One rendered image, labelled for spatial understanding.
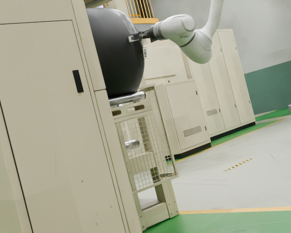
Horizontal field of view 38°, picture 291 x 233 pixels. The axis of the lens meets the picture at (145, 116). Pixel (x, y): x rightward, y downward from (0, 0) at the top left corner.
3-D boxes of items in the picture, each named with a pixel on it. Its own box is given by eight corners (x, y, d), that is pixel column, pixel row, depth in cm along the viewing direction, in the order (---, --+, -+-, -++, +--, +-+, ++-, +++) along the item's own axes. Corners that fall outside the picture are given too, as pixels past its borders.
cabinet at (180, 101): (182, 158, 689) (163, 83, 690) (157, 162, 727) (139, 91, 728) (212, 146, 754) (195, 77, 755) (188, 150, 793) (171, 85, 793)
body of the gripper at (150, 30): (164, 23, 208) (152, 26, 215) (151, 24, 203) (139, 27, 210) (166, 38, 209) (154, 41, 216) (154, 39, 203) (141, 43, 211)
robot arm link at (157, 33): (158, 20, 198) (150, 22, 203) (161, 39, 199) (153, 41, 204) (172, 19, 204) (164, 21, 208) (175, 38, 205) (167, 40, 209)
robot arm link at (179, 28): (155, 30, 197) (172, 49, 203) (178, 24, 184) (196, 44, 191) (165, 13, 200) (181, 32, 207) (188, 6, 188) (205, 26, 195)
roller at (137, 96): (88, 104, 223) (91, 111, 222) (91, 100, 219) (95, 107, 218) (140, 93, 244) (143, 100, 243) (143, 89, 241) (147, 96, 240)
